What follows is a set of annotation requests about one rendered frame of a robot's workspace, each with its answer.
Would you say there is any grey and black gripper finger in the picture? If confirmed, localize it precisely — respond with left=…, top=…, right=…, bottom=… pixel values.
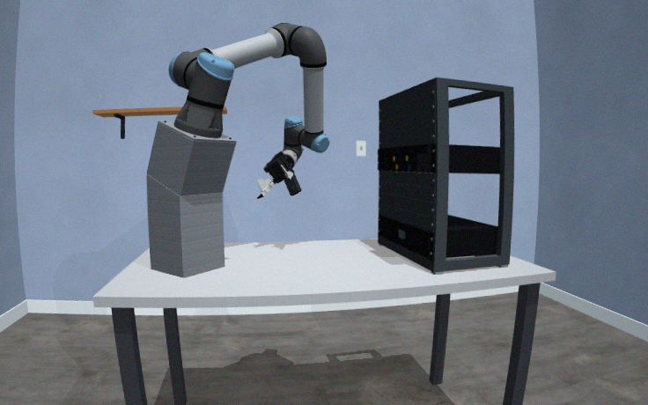
left=257, top=178, right=277, bottom=199
left=282, top=167, right=294, bottom=180

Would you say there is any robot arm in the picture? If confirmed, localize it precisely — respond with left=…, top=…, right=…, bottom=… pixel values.
left=169, top=23, right=329, bottom=165

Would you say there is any black metal server rack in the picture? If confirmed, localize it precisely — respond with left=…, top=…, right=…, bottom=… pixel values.
left=378, top=77, right=514, bottom=275

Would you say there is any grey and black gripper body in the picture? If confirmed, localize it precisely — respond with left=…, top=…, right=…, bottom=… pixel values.
left=263, top=151, right=294, bottom=183

